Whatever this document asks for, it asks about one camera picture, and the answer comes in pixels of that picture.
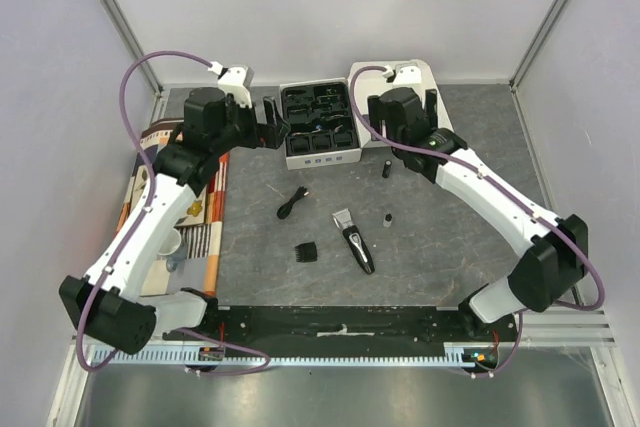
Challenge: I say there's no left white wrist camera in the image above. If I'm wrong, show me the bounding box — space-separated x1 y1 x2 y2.
208 61 253 108

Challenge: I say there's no comb guard in box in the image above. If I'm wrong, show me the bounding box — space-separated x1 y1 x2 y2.
333 132 353 150
289 136 312 156
312 134 332 152

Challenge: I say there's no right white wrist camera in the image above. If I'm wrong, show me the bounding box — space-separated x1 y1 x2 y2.
382 63 422 94

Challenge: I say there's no colourful patchwork cloth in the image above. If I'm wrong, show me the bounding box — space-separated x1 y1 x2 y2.
116 118 230 296

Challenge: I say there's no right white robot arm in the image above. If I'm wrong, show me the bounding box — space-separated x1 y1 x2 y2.
367 87 588 341

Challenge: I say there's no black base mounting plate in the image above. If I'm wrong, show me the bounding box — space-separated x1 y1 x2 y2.
194 306 517 357

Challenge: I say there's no black silver hair clipper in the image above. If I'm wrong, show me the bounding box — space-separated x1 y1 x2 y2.
332 209 375 275

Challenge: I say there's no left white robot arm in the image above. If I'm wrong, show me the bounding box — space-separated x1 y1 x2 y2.
59 87 290 354

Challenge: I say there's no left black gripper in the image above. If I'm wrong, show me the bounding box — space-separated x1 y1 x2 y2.
212 95 290 157

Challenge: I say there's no white cup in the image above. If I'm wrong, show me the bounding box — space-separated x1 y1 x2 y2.
158 228 185 260

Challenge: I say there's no black cylindrical battery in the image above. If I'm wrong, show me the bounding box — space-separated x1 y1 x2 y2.
382 160 392 179

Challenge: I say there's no grey slotted cable duct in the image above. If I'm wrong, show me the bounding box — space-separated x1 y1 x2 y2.
111 342 489 368

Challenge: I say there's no black comb guard attachment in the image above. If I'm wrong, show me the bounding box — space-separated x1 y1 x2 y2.
294 242 318 263

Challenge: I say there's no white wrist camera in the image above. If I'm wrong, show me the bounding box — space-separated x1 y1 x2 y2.
208 61 253 108
382 63 422 94

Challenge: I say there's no black power cable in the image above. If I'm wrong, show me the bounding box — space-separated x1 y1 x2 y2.
276 186 309 221

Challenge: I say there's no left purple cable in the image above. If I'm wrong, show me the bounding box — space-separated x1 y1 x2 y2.
74 50 272 377

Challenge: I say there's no white clipper kit box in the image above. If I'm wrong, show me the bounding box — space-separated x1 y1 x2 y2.
279 59 452 170

